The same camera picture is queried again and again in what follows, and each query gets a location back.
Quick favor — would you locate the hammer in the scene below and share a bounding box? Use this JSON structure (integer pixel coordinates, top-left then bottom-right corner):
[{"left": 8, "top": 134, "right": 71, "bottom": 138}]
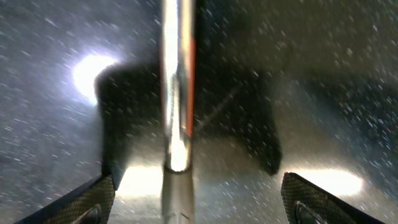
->
[{"left": 159, "top": 0, "right": 197, "bottom": 224}]

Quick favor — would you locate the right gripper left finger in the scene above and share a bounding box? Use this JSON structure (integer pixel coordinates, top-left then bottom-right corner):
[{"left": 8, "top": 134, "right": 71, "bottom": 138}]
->
[{"left": 14, "top": 173, "right": 116, "bottom": 224}]

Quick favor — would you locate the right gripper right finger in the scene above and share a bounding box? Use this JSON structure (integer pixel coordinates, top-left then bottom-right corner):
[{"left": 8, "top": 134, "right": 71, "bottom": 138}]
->
[{"left": 280, "top": 171, "right": 387, "bottom": 224}]

